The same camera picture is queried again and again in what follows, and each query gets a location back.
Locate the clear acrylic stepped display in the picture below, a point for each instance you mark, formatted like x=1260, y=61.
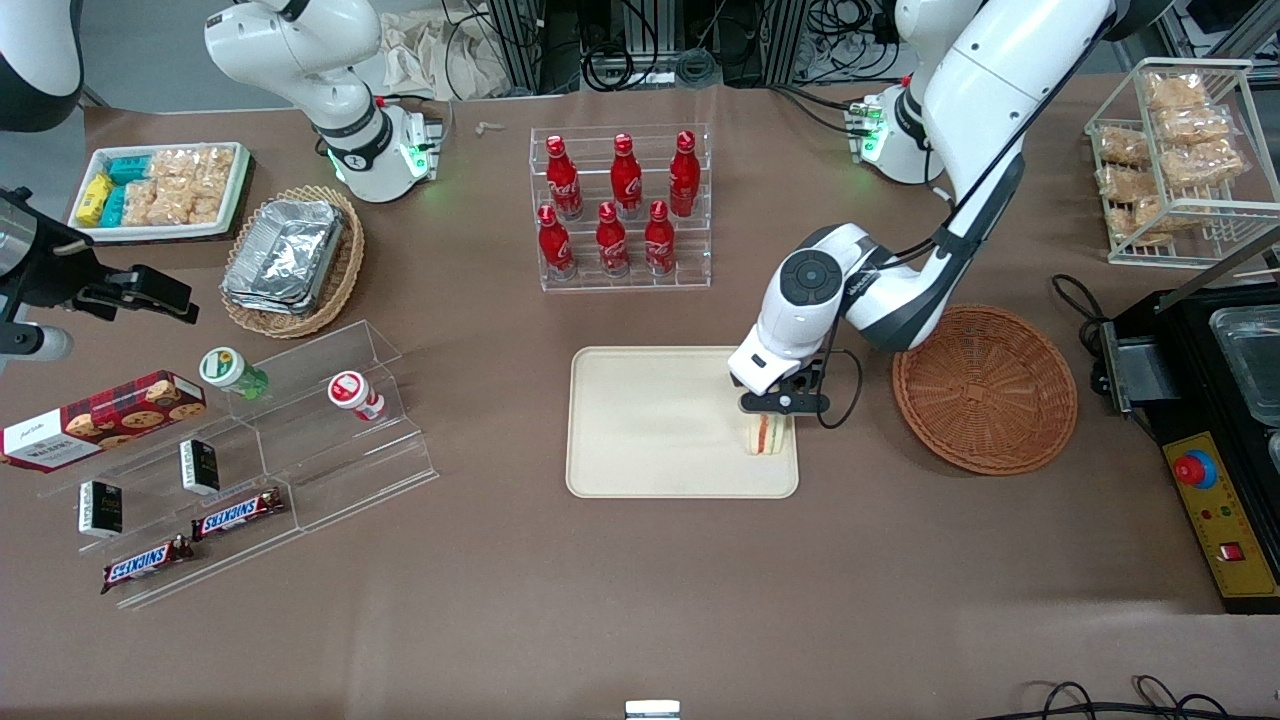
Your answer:
x=330, y=470

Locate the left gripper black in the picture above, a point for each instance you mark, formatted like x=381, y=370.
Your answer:
x=802, y=381

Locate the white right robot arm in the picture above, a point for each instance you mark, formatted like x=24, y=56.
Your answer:
x=300, y=50

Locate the grey metal bar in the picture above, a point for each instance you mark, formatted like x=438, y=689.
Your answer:
x=1220, y=283

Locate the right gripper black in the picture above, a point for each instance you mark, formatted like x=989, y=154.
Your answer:
x=55, y=275

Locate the aluminium foil tray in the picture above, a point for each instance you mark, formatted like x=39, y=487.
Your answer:
x=285, y=250

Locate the red emergency stop button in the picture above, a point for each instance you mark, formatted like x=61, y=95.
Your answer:
x=1195, y=470

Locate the clear rice cracker pack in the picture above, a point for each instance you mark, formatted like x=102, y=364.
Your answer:
x=215, y=168
x=188, y=207
x=142, y=205
x=172, y=166

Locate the red tartan cookie box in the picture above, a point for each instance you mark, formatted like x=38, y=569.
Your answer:
x=100, y=420

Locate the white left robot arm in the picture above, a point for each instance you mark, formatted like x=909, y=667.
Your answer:
x=990, y=70

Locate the red capped small bottle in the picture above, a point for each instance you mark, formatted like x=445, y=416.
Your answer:
x=352, y=393

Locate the rice cracker pack in rack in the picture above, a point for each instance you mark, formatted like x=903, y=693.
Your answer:
x=1127, y=185
x=1125, y=147
x=1150, y=218
x=1175, y=90
x=1193, y=125
x=1205, y=162

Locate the triangle sandwich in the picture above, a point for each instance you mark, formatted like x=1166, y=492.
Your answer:
x=772, y=440

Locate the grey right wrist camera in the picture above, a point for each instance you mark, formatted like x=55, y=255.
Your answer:
x=35, y=343

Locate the small black white box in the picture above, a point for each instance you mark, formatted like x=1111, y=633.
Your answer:
x=200, y=466
x=100, y=510

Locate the green capped small bottle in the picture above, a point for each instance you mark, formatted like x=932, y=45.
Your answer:
x=228, y=370

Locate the aluminium frame post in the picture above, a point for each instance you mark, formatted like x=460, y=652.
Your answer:
x=515, y=40
x=785, y=40

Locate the black machine with yellow panel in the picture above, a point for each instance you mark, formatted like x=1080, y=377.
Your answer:
x=1180, y=400

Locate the Snickers chocolate bar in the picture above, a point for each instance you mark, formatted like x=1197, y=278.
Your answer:
x=238, y=514
x=145, y=565

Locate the red cola bottle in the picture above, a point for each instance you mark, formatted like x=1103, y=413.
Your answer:
x=626, y=178
x=553, y=245
x=562, y=180
x=659, y=240
x=684, y=175
x=612, y=242

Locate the clear rectangular container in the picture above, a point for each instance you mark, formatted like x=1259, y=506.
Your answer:
x=1250, y=360

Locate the teal snack packet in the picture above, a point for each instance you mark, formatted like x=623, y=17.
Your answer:
x=130, y=168
x=113, y=207

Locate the grey metal bracket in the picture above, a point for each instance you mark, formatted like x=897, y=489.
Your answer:
x=1135, y=370

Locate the light oval wicker basket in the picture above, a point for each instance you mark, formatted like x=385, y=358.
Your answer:
x=345, y=270

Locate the beige crumpled cloth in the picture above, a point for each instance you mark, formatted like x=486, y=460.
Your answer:
x=430, y=55

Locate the brown round wicker basket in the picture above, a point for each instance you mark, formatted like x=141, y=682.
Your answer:
x=985, y=400

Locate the yellow snack packet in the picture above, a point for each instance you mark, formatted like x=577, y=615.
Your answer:
x=95, y=198

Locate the white rectangular snack tray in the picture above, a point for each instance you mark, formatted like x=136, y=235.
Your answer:
x=90, y=232

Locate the cream rectangular tray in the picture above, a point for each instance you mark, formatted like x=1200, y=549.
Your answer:
x=660, y=430

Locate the clear acrylic bottle rack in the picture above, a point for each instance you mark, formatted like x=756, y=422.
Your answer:
x=690, y=283

